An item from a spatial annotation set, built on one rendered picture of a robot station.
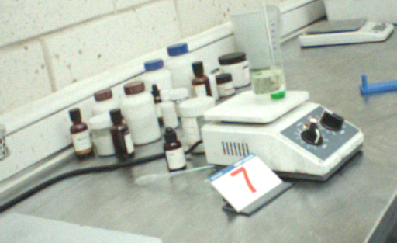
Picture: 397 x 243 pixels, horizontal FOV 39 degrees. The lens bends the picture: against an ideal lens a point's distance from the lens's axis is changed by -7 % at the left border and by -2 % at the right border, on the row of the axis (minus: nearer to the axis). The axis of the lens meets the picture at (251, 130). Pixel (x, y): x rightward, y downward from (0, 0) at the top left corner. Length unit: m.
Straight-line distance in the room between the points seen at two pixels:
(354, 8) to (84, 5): 1.00
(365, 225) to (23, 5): 0.75
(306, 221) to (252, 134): 0.18
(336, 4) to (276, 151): 1.21
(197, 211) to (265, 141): 0.13
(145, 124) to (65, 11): 0.30
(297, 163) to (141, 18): 0.69
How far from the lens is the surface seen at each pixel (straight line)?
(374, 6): 1.91
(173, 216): 0.75
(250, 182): 0.76
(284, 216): 0.70
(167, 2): 1.44
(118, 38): 1.29
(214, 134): 0.84
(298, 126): 0.80
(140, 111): 1.05
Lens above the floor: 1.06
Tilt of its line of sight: 18 degrees down
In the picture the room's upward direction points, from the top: 10 degrees counter-clockwise
